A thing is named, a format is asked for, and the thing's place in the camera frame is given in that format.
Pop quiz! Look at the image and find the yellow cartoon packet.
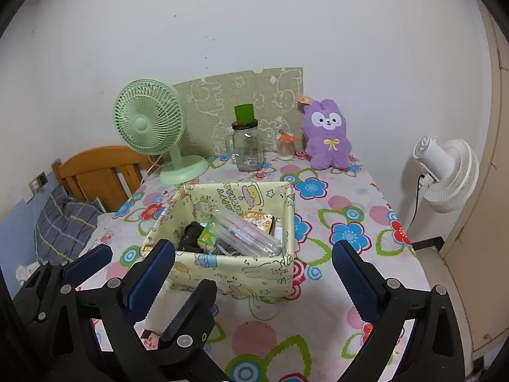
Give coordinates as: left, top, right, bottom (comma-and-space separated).
242, 211, 278, 236

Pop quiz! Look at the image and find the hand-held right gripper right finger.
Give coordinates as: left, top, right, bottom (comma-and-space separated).
331, 240, 467, 382

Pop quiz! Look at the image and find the purple plush bunny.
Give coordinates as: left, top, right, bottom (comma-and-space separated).
300, 99, 352, 170

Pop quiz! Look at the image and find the white folded cloth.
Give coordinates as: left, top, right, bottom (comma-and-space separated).
165, 288, 195, 327

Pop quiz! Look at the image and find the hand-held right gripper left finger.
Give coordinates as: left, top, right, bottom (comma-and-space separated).
50, 239, 176, 382

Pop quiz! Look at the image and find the yellow cartoon fabric storage box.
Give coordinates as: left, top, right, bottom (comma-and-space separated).
142, 181, 296, 297

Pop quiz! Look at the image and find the green plastic cup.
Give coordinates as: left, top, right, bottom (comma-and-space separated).
234, 104, 256, 125

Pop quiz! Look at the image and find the green desk fan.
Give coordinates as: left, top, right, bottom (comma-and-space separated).
112, 76, 209, 186

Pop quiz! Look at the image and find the swab container with orange lid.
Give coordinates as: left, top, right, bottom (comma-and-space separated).
276, 131, 297, 162

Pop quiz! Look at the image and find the green cartoon felt board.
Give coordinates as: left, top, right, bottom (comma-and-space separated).
172, 66, 305, 158

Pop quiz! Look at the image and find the small pink printed pouch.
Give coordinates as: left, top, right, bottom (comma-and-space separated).
141, 327, 163, 351

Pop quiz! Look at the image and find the glass jar mug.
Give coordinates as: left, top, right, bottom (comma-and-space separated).
225, 119, 265, 173

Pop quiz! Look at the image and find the green snack packet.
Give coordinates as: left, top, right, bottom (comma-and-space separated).
198, 223, 221, 249

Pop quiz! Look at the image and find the white standing fan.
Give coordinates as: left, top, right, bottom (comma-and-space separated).
406, 135, 480, 243

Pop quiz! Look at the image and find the white crumpled cloth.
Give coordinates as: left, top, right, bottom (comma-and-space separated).
16, 263, 40, 287

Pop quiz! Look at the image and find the grey plaid pillow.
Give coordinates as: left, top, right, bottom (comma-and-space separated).
36, 186, 104, 263

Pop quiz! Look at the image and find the clear plastic tube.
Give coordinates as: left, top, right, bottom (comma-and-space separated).
211, 211, 283, 256

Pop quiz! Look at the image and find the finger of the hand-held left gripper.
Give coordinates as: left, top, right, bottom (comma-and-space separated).
119, 279, 232, 382
12, 244, 113, 351

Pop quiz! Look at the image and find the beige wardrobe door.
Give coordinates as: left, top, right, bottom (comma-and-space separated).
437, 8, 509, 367

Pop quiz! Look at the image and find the black folded cloth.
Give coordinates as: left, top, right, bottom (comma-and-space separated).
178, 223, 207, 252

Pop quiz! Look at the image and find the black fan cable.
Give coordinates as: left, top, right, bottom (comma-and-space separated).
408, 172, 427, 225

